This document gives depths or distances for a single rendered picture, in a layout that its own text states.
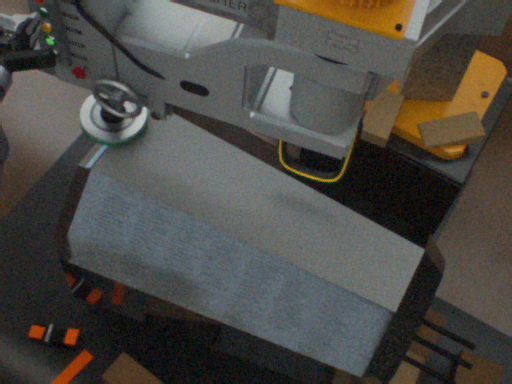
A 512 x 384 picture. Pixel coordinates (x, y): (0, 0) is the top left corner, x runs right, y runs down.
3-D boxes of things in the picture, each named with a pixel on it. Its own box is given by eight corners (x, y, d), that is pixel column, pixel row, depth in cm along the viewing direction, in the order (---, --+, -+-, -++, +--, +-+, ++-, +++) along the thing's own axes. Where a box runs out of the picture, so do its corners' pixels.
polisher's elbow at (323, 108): (319, 67, 204) (330, 16, 187) (373, 106, 198) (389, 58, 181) (274, 105, 196) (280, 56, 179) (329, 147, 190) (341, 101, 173)
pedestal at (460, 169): (346, 109, 351) (378, -5, 288) (473, 173, 337) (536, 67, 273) (278, 209, 321) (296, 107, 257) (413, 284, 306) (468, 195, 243)
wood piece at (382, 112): (374, 94, 257) (377, 86, 252) (401, 104, 255) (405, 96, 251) (356, 137, 247) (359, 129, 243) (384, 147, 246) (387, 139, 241)
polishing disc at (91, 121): (104, 80, 244) (103, 78, 243) (159, 105, 240) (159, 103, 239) (67, 125, 234) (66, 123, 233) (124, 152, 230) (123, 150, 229)
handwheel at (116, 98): (156, 101, 209) (153, 66, 196) (142, 127, 204) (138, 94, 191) (108, 85, 211) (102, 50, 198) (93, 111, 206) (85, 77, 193)
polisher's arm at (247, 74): (357, 129, 217) (394, 9, 175) (335, 191, 205) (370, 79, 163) (128, 56, 226) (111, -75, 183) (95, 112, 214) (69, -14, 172)
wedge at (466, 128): (471, 119, 254) (476, 110, 250) (481, 142, 249) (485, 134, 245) (416, 124, 251) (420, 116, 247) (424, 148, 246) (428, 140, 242)
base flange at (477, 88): (388, 17, 282) (391, 7, 278) (507, 72, 271) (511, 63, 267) (328, 101, 259) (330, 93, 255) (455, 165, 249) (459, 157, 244)
